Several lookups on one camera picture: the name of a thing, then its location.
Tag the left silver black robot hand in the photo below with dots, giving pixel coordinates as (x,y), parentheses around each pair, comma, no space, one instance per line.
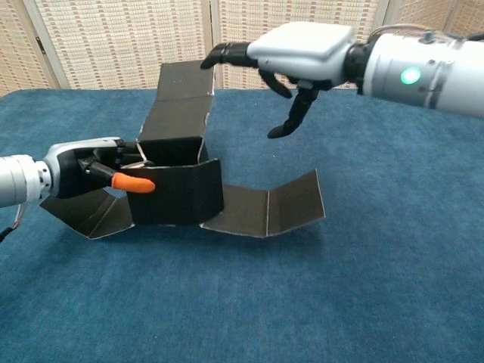
(72,170)

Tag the woven bamboo screen panel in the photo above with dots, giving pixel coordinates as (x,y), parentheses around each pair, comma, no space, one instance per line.
(113,38)
(15,45)
(246,15)
(469,15)
(416,11)

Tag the black cardboard folding box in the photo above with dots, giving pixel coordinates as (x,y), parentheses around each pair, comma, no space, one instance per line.
(177,196)

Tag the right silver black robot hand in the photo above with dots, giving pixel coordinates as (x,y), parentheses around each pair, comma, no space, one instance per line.
(302,45)

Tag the black screen hinge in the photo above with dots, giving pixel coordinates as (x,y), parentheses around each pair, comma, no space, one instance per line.
(39,42)

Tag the blue felt table cover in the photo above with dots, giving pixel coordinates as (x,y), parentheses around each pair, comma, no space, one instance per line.
(302,283)

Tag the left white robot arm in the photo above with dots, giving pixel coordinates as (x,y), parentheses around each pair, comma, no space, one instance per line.
(19,177)

